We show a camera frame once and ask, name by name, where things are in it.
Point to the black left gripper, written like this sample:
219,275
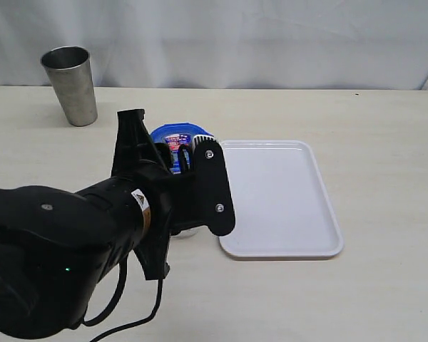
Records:
138,159

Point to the blue plastic container lid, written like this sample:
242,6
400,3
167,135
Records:
174,135

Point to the stainless steel tumbler cup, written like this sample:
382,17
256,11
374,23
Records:
69,71

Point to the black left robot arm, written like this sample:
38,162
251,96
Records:
55,246

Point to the clear plastic tall container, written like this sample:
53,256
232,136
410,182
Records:
186,233

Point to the white rectangular plastic tray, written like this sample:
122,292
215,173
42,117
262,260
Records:
282,208

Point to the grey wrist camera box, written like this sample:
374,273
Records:
212,188

